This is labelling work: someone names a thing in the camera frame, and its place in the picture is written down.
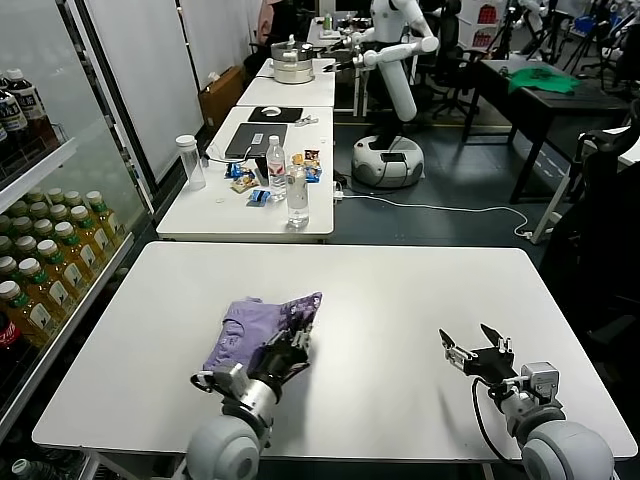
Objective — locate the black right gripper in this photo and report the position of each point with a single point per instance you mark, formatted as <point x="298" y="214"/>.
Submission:
<point x="490" y="362"/>

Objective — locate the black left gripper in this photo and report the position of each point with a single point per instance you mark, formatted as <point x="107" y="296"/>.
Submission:
<point x="280" y="362"/>

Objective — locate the purple t-shirt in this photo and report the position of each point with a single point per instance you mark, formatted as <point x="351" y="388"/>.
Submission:
<point x="250" y="325"/>

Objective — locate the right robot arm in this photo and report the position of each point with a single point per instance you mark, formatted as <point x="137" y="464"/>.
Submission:
<point x="565" y="450"/>

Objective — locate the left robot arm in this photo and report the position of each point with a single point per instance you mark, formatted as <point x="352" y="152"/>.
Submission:
<point x="225" y="445"/>

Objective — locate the tall clear plastic bottle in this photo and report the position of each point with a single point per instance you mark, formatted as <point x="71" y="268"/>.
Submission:
<point x="297" y="200"/>

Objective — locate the white table with legs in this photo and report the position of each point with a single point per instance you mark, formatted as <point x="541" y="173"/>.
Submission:
<point x="547" y="222"/>

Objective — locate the blue snack packet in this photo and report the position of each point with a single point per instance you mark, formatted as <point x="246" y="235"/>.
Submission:
<point x="234" y="170"/>
<point x="314" y="174"/>
<point x="257" y="197"/>

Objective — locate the white power strip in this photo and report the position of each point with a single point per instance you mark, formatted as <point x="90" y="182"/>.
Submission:
<point x="339" y="192"/>

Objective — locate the long white side table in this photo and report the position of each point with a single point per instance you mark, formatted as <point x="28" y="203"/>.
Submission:
<point x="197" y="220"/>

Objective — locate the water bottle red label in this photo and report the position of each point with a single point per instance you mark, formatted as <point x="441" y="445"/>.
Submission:
<point x="276" y="170"/>

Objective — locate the black mesh office chair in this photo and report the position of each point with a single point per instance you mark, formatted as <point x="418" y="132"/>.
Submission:
<point x="600" y="225"/>

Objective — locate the small black stand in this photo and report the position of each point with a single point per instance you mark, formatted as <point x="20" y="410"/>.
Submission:
<point x="260" y="167"/>

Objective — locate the small yellow snack packet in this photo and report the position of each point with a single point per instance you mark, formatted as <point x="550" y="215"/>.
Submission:
<point x="297" y="159"/>

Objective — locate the clear tumbler white lid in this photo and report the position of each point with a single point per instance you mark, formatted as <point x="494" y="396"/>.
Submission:
<point x="189" y="166"/>

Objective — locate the dark grey laptop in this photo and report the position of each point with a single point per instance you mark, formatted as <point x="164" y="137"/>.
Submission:
<point x="248" y="132"/>

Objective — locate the grey clip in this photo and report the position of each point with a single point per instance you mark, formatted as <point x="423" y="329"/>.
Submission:
<point x="306" y="120"/>

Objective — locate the yellow tea bottle white cap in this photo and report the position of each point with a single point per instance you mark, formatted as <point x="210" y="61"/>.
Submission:
<point x="94" y="235"/>
<point x="73" y="197"/>
<point x="55" y="194"/>
<point x="64" y="272"/>
<point x="26" y="243"/>
<point x="46" y="292"/>
<point x="106" y="220"/>
<point x="79" y="252"/>
<point x="3" y="243"/>
<point x="5" y="263"/>
<point x="24" y="315"/>
<point x="38" y="209"/>
<point x="58" y="210"/>
<point x="43" y="226"/>
<point x="21" y="224"/>

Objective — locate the black mouse pad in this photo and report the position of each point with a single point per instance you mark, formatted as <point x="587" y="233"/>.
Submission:
<point x="288" y="114"/>

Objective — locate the white computer mouse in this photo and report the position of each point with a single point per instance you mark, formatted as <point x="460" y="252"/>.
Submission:
<point x="270" y="111"/>

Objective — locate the grey cabinet shelf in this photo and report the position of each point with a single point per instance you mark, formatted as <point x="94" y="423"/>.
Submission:
<point x="64" y="330"/>

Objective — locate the short white side table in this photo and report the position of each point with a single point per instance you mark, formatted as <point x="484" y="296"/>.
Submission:
<point x="283" y="95"/>

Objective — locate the brown cardboard box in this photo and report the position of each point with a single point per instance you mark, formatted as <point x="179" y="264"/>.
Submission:
<point x="220" y="100"/>

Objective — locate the black table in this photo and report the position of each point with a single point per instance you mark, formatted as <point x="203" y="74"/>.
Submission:
<point x="590" y="102"/>

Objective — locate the white wheeled humanoid robot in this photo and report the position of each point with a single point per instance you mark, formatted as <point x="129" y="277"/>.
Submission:
<point x="394" y="85"/>

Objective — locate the silver cooking pot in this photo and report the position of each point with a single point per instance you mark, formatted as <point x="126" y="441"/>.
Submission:
<point x="292" y="65"/>

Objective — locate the green cloth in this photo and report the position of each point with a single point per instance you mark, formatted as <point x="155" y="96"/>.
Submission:
<point x="542" y="81"/>

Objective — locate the cola bottle red label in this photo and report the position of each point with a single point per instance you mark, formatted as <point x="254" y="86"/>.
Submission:
<point x="9" y="340"/>

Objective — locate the bottle with green cap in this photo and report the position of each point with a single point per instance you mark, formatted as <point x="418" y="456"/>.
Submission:
<point x="22" y="467"/>

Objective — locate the white partition panel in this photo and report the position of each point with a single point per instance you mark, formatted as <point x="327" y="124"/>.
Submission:
<point x="218" y="35"/>
<point x="143" y="75"/>

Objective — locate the white cabinet shelf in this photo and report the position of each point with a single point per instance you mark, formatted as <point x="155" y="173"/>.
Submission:
<point x="29" y="175"/>

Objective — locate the small green bottle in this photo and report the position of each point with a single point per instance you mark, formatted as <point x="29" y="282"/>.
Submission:
<point x="328" y="22"/>

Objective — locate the person in pink top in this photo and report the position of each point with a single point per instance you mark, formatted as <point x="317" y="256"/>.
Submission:
<point x="266" y="20"/>

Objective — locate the black high-back office chair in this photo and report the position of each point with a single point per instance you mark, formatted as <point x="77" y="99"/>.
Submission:
<point x="450" y="25"/>

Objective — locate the blue plastic crate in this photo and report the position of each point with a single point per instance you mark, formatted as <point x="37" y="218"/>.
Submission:
<point x="586" y="25"/>

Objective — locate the dark tea bottle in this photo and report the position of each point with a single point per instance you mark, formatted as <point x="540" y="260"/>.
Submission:
<point x="31" y="107"/>
<point x="3" y="80"/>
<point x="9" y="117"/>

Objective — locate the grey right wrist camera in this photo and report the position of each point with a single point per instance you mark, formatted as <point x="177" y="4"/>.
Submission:
<point x="540" y="380"/>

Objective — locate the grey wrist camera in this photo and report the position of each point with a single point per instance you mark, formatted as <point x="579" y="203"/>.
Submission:
<point x="540" y="380"/>
<point x="230" y="380"/>

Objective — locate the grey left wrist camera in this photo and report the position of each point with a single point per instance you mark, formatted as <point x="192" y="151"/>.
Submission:
<point x="230" y="380"/>

